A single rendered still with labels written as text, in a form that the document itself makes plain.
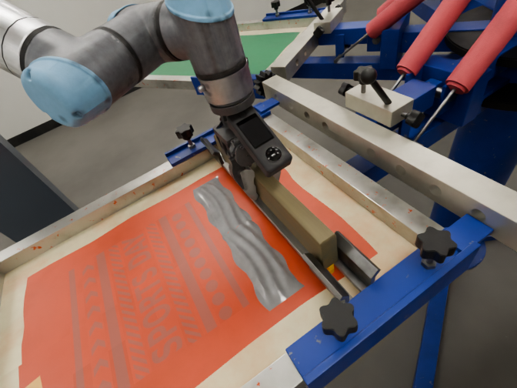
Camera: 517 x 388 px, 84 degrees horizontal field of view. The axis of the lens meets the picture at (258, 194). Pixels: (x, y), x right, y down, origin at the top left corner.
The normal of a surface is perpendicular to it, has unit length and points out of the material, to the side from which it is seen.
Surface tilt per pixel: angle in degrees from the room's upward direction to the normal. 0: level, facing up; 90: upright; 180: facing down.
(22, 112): 90
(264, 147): 29
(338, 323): 0
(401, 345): 0
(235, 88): 89
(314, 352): 0
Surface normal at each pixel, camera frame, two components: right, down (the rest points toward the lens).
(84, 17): 0.50, 0.54
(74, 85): 0.73, -0.05
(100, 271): -0.23, -0.67
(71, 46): 0.23, -0.51
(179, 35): -0.42, 0.67
